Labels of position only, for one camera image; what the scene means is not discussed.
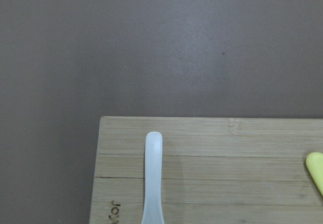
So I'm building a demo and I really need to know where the white ceramic spoon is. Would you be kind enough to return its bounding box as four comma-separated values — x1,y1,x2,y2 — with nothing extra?
142,131,165,223

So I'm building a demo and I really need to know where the bamboo cutting board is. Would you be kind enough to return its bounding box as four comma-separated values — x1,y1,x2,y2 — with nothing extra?
90,116,322,223

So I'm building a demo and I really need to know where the yellow plastic knife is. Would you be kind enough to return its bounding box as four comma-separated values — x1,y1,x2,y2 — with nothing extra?
305,152,323,195

